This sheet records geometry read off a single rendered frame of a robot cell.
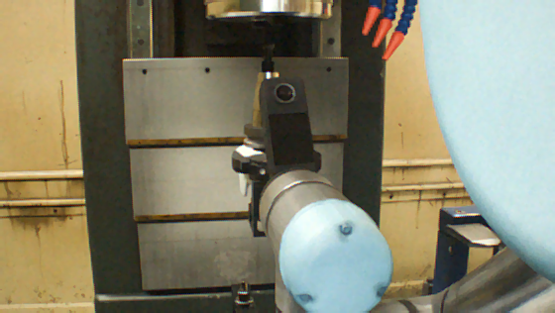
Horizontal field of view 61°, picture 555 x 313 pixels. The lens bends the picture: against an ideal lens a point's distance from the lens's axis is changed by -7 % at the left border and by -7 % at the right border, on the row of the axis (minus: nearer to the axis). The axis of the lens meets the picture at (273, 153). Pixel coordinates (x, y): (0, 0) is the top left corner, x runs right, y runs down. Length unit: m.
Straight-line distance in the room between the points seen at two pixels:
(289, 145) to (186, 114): 0.59
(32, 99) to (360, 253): 1.30
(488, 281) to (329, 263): 0.11
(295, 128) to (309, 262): 0.21
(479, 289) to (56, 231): 1.37
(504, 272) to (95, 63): 0.94
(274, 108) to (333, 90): 0.60
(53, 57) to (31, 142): 0.25
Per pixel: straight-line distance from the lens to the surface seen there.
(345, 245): 0.33
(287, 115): 0.51
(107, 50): 1.12
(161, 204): 1.11
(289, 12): 0.57
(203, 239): 1.14
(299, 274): 0.33
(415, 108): 1.62
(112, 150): 1.14
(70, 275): 1.65
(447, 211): 0.67
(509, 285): 0.35
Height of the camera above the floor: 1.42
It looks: 11 degrees down
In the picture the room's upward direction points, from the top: straight up
